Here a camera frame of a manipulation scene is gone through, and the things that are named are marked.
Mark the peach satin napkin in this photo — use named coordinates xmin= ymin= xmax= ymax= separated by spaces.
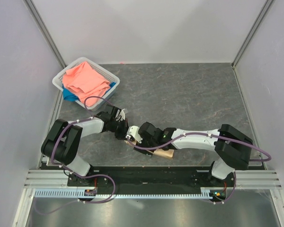
xmin=125 ymin=141 xmax=174 ymax=160

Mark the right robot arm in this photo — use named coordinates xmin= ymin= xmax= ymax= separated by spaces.
xmin=137 ymin=122 xmax=253 ymax=186

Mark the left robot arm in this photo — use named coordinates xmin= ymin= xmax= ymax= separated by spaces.
xmin=41 ymin=105 xmax=129 ymax=186

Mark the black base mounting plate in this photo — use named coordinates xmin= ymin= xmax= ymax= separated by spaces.
xmin=67 ymin=166 xmax=234 ymax=195

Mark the pink cloth in basket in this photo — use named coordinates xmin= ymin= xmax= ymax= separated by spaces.
xmin=62 ymin=61 xmax=111 ymax=107

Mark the blue cloth in basket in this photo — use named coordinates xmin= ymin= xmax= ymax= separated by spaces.
xmin=62 ymin=82 xmax=116 ymax=102

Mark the white plastic basket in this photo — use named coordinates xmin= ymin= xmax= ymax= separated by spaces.
xmin=52 ymin=57 xmax=120 ymax=111

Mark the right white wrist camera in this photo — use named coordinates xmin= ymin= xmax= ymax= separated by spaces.
xmin=126 ymin=126 xmax=142 ymax=143

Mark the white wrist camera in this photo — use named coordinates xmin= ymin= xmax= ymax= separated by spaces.
xmin=115 ymin=109 xmax=128 ymax=122
xmin=126 ymin=126 xmax=142 ymax=143

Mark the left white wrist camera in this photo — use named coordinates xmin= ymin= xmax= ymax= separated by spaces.
xmin=115 ymin=109 xmax=128 ymax=122

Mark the white slotted cable duct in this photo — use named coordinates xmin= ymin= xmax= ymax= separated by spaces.
xmin=34 ymin=187 xmax=213 ymax=199

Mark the left aluminium frame post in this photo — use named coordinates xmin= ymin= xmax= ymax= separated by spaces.
xmin=23 ymin=0 xmax=67 ymax=68

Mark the aluminium frame post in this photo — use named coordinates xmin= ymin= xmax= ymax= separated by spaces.
xmin=23 ymin=0 xmax=67 ymax=68
xmin=231 ymin=0 xmax=274 ymax=69

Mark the right aluminium frame post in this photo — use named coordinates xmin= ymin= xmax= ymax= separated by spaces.
xmin=231 ymin=0 xmax=274 ymax=69

